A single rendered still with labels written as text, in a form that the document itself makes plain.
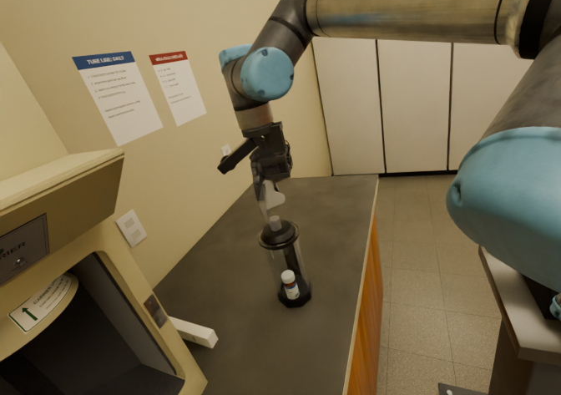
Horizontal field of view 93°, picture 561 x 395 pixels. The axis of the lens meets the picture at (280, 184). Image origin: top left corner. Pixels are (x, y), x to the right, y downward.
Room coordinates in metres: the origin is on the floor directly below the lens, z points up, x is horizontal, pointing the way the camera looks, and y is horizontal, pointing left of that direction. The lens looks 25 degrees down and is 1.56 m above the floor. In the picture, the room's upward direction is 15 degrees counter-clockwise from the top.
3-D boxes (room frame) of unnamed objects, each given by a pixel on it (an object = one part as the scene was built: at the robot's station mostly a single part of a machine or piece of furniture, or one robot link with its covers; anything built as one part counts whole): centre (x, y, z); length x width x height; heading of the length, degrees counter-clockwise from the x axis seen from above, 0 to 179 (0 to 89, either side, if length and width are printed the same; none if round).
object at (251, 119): (0.57, 0.02, 1.46); 0.08 x 0.08 x 0.05
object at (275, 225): (0.58, 0.04, 1.18); 0.09 x 0.09 x 0.07
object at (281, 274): (0.58, 0.04, 1.06); 0.11 x 0.11 x 0.21
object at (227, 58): (0.57, 0.02, 1.54); 0.09 x 0.08 x 0.11; 18
